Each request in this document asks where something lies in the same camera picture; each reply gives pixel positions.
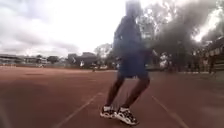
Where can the distant row of buildings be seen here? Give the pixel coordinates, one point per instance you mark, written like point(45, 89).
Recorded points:
point(20, 60)

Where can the red running track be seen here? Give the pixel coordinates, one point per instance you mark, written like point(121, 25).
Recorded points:
point(40, 96)

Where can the group of large trees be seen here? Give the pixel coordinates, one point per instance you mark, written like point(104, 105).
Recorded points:
point(180, 30)

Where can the person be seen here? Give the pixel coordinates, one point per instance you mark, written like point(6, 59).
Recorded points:
point(130, 40)

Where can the group of people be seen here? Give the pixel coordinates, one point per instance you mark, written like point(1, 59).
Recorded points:
point(173, 61)

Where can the roofed shelter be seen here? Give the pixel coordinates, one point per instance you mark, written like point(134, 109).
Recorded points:
point(215, 50)

